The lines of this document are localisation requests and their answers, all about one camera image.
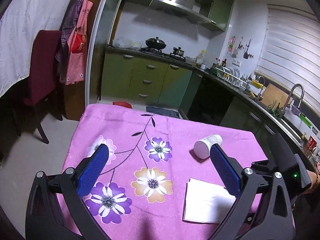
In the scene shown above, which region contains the white pill bottle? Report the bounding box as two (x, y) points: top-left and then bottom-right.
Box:
(193, 134), (223, 159)

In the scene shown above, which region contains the white paper napkin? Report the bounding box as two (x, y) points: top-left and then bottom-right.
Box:
(183, 178), (236, 224)

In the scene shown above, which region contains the steel kitchen faucet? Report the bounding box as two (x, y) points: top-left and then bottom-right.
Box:
(282, 83), (305, 116)

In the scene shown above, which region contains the person right hand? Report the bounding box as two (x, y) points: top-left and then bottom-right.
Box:
(304, 170), (319, 194)

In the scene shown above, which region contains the red cup on counter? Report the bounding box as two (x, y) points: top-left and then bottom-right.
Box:
(307, 136), (317, 152)

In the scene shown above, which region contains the stainless steel sink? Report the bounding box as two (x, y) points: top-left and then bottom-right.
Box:
(269, 114), (304, 147)

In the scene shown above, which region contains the pink floral tablecloth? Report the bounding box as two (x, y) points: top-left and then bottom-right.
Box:
(63, 104), (266, 239)

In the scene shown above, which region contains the wooden cutting board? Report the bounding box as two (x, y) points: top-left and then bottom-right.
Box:
(261, 83), (289, 109)

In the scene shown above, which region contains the red lidded floor bucket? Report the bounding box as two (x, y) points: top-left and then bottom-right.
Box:
(112, 101), (132, 109)

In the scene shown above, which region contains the blue floor mat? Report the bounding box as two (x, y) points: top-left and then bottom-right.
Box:
(146, 106), (180, 119)

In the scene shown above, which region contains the dark red chair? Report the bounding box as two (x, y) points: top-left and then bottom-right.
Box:
(23, 30), (61, 144)

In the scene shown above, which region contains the white dish rack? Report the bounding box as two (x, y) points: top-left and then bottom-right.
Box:
(215, 67), (248, 88)

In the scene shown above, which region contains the white enamel mug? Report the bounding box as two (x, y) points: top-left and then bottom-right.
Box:
(200, 64), (208, 70)

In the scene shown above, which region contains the white window blind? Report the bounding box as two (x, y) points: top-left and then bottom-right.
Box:
(256, 5), (319, 114)

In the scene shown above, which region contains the red checkered apron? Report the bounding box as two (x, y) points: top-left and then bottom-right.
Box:
(56, 0), (93, 85)

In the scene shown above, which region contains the cooking oil bottle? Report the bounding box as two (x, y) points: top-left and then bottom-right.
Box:
(196, 50), (206, 66)

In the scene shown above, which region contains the small steel pot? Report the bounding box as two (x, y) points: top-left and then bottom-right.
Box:
(172, 47), (184, 57)

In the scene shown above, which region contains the black wok with lid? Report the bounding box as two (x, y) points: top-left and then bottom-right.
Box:
(145, 37), (167, 50)

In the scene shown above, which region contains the white hanging sheet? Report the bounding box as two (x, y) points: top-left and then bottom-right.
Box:
(1, 0), (70, 95)

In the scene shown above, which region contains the steel range hood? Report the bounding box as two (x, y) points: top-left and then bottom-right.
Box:
(150, 0), (216, 26)

